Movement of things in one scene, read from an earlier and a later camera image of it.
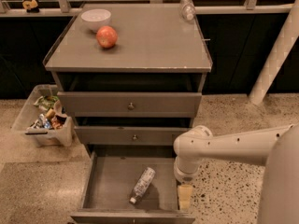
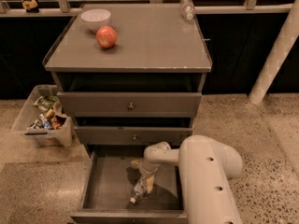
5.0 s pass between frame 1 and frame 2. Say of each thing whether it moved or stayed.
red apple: stayed
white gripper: moved
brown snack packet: stayed
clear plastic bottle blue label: stayed
